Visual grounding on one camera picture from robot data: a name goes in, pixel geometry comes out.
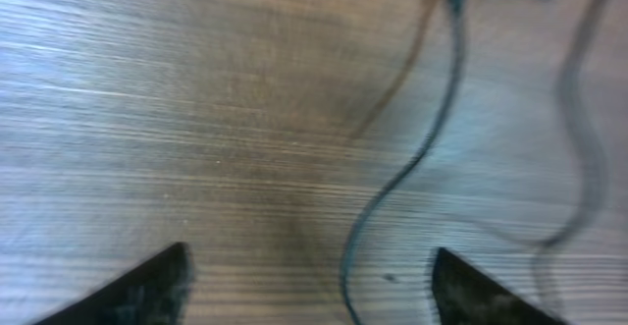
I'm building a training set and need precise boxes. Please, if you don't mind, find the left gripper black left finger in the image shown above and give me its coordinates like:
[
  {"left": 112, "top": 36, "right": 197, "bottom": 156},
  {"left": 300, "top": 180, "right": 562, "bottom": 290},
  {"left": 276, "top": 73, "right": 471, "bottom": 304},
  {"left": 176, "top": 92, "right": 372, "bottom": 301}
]
[{"left": 33, "top": 242, "right": 192, "bottom": 325}]

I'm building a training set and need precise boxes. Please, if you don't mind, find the thin black USB cable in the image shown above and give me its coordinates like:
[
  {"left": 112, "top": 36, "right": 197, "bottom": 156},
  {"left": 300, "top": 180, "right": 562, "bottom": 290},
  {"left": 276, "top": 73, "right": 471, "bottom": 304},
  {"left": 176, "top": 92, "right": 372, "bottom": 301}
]
[{"left": 338, "top": 0, "right": 470, "bottom": 325}]

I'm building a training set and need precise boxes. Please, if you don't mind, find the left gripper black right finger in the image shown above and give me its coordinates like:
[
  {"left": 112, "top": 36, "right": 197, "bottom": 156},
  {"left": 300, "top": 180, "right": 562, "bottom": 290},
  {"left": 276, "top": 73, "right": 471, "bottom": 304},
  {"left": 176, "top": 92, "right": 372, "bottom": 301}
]
[{"left": 431, "top": 247, "right": 565, "bottom": 325}]

